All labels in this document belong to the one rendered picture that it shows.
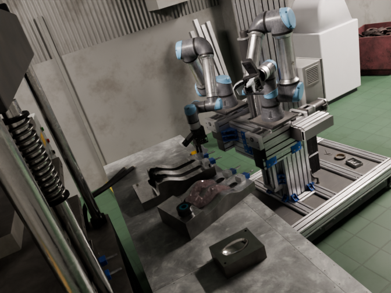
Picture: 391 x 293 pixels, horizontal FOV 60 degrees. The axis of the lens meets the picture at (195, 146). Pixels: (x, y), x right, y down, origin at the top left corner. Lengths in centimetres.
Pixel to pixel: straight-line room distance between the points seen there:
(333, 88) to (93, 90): 309
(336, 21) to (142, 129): 281
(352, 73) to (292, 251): 389
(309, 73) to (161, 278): 167
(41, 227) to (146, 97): 360
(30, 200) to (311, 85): 214
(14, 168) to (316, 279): 115
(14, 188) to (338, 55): 455
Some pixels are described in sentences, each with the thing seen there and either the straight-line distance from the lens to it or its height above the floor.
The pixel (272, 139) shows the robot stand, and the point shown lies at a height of 94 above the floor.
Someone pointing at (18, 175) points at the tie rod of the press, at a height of 168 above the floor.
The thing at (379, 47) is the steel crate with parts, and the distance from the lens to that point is 573.
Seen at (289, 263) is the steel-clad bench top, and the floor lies 80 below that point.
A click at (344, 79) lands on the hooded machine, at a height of 26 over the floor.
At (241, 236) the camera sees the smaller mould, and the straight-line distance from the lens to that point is 159.
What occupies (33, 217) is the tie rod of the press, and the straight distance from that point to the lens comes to 78.
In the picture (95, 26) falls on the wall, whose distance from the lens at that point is 408.
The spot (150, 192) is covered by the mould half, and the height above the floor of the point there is 86.
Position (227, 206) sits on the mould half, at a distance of 185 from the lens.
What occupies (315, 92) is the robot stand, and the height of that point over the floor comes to 101.
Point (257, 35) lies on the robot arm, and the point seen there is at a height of 158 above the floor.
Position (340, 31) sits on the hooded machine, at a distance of 491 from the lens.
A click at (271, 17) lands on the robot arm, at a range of 199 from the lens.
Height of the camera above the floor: 192
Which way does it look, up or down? 25 degrees down
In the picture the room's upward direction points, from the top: 16 degrees counter-clockwise
